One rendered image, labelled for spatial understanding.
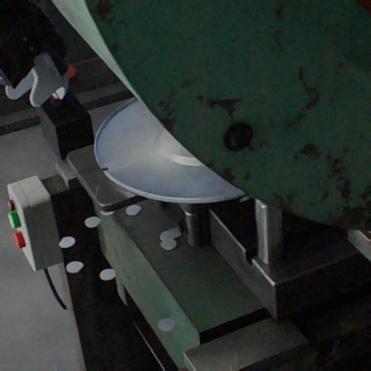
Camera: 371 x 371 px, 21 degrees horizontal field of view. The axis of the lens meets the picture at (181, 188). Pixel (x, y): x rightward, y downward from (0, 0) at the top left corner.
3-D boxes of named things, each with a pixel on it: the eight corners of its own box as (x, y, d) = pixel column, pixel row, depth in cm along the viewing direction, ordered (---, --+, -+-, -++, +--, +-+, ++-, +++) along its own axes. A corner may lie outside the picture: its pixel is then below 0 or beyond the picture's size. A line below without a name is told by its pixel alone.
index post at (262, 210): (267, 266, 120) (263, 203, 115) (255, 252, 122) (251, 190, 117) (286, 258, 121) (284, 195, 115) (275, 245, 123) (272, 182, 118)
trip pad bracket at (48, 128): (73, 223, 162) (54, 121, 151) (54, 193, 169) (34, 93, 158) (107, 211, 164) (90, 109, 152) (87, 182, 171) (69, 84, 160)
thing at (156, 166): (251, 65, 146) (250, 60, 146) (357, 158, 124) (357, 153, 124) (66, 120, 138) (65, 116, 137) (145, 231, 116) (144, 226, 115)
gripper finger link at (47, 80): (37, 127, 113) (2, 74, 106) (65, 88, 115) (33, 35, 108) (58, 133, 112) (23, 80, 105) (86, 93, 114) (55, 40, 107)
